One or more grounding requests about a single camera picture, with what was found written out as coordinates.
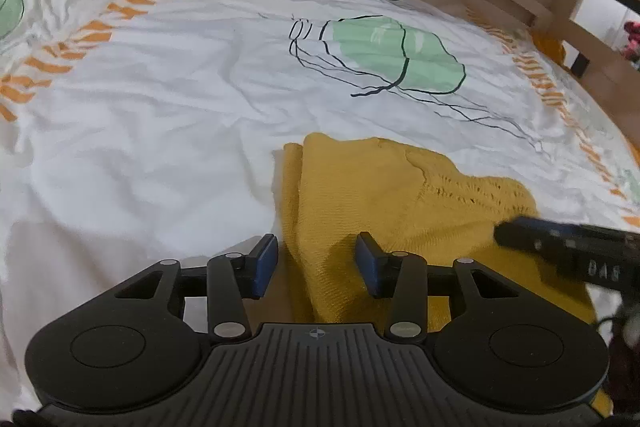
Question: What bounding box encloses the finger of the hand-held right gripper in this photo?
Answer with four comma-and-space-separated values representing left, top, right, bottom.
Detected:
494, 216, 593, 280

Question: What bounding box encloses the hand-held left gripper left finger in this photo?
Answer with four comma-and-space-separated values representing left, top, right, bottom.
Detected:
114, 234, 280, 342

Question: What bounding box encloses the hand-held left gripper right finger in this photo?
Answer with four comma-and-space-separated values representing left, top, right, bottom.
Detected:
355, 232, 522, 341

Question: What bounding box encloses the mustard yellow knit sweater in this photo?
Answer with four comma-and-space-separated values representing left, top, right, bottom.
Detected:
272, 132, 615, 414

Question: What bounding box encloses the white printed duvet cover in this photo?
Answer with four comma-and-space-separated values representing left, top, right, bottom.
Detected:
0, 0, 640, 413

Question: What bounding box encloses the red object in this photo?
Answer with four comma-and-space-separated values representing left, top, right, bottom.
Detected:
622, 21, 640, 64

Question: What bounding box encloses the black cable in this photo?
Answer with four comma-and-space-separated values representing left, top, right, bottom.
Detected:
594, 313, 628, 330

